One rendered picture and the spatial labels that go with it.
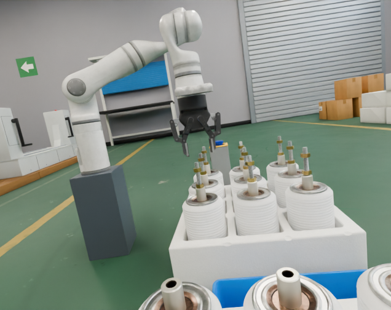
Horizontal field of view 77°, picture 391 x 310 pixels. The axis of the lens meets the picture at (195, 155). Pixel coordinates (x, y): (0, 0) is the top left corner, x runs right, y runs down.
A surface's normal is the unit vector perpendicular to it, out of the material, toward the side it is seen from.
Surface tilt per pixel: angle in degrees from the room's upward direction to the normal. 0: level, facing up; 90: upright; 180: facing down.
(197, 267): 90
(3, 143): 90
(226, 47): 90
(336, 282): 88
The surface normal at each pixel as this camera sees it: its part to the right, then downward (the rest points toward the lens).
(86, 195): 0.04, 0.17
